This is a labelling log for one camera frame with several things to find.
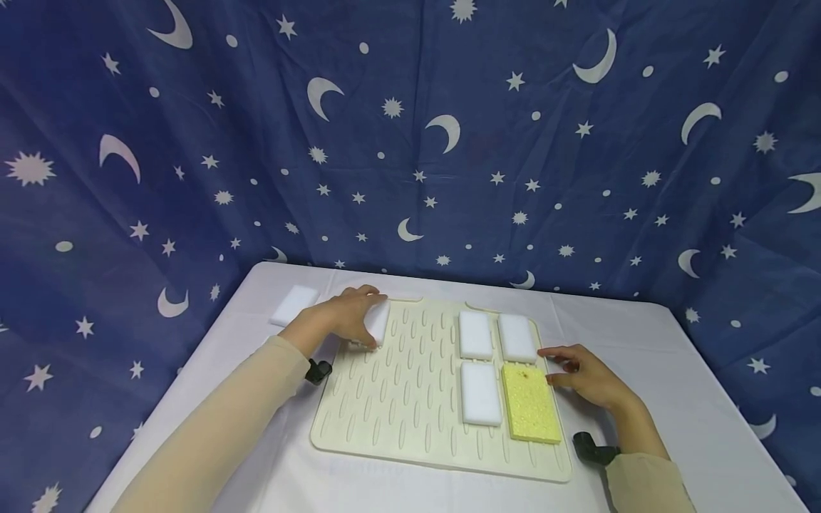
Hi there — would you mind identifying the person's right hand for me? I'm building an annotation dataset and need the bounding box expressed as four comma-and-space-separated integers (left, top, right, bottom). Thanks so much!
537, 344, 634, 415

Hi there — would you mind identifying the person's left hand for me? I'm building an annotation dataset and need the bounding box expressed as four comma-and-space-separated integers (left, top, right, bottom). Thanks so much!
279, 285, 390, 355

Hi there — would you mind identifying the white sponge block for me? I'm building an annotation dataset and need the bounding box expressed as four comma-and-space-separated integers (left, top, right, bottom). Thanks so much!
458, 310, 495, 362
497, 313, 539, 365
349, 299, 391, 351
460, 361, 503, 428
269, 285, 321, 329

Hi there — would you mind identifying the person's left forearm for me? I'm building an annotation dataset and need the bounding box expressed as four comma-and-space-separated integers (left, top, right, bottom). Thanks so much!
110, 333, 313, 513

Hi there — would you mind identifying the person's right forearm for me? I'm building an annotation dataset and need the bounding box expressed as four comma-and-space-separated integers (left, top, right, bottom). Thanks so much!
603, 398, 699, 513

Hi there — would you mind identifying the yellow sponge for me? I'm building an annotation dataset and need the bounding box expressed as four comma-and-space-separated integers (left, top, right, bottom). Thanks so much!
500, 361, 564, 446

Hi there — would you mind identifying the black wrist band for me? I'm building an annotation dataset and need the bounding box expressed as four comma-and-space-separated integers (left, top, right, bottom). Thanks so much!
304, 358, 334, 387
572, 431, 622, 469

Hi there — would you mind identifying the cream ribbed drying mat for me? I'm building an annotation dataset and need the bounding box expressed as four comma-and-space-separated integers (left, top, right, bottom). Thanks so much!
309, 298, 574, 485

